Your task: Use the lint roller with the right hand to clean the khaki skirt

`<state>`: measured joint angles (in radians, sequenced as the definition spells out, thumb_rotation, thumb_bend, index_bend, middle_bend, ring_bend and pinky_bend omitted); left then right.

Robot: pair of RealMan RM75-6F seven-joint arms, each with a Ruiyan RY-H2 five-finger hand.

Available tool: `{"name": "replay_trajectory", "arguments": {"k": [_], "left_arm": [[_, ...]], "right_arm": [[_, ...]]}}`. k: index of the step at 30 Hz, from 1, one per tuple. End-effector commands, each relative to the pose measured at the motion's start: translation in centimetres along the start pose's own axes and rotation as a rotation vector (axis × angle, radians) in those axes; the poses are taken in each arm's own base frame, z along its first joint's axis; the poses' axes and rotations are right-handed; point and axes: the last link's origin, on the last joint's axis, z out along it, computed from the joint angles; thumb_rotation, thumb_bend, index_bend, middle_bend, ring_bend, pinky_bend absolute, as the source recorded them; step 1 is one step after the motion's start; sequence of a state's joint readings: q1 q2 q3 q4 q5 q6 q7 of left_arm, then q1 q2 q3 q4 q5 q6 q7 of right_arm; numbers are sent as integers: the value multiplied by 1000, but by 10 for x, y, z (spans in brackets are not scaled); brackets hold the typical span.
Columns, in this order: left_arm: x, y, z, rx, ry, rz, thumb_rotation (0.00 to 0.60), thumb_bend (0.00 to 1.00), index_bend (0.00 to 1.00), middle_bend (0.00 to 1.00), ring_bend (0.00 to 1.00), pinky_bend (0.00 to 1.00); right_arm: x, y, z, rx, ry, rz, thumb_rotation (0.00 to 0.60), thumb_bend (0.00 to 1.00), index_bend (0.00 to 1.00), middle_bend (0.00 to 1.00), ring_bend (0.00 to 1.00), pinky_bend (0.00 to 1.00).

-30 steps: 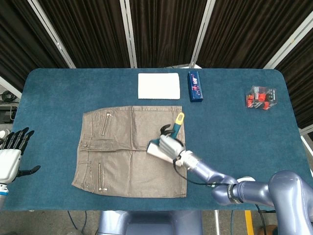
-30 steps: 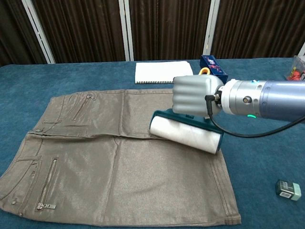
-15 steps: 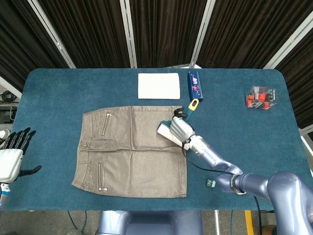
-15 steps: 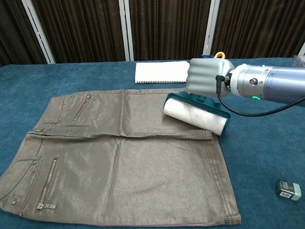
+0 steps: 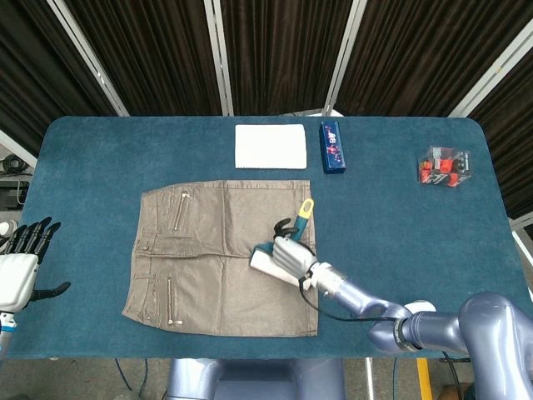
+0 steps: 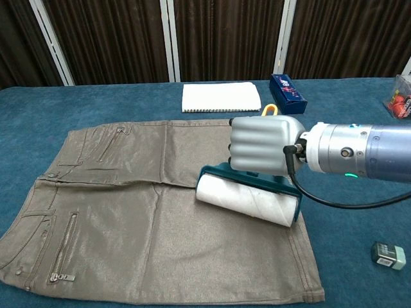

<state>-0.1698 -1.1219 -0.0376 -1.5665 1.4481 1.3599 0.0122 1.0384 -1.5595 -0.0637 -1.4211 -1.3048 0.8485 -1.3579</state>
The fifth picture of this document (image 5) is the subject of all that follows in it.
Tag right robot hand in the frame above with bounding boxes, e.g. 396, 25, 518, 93
271, 217, 320, 282

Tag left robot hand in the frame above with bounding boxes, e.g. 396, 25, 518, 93
0, 216, 72, 313

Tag blue handled lint roller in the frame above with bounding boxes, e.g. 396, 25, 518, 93
249, 197, 316, 292

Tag brown short skirt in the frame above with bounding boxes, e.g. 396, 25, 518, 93
121, 179, 320, 338

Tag black equipment box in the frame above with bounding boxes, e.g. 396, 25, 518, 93
0, 177, 31, 208

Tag white folded cloth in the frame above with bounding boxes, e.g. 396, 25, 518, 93
234, 123, 309, 171

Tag dark blue printed box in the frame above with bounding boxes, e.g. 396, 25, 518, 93
319, 121, 348, 174

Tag blue-grey robot torso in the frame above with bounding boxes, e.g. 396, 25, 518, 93
164, 357, 346, 400

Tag blue table cloth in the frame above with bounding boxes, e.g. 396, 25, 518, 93
0, 115, 533, 360

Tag white metal pole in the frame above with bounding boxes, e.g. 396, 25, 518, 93
364, 357, 376, 400

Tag clear box with red parts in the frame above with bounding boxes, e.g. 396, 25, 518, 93
416, 145, 474, 188

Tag yellow floor strip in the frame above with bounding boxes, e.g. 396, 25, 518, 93
416, 357, 431, 400

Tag black pleated curtain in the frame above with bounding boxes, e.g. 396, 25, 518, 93
219, 0, 355, 116
335, 0, 533, 117
0, 0, 122, 155
469, 62, 533, 220
64, 0, 222, 117

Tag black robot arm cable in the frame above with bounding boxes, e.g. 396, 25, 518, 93
297, 269, 463, 400

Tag black coiled cables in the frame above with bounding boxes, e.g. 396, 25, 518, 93
0, 152, 33, 175

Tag white partition frame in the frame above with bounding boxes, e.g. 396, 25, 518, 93
322, 0, 368, 118
0, 128, 38, 168
447, 29, 533, 118
202, 0, 235, 117
508, 215, 533, 258
46, 0, 129, 118

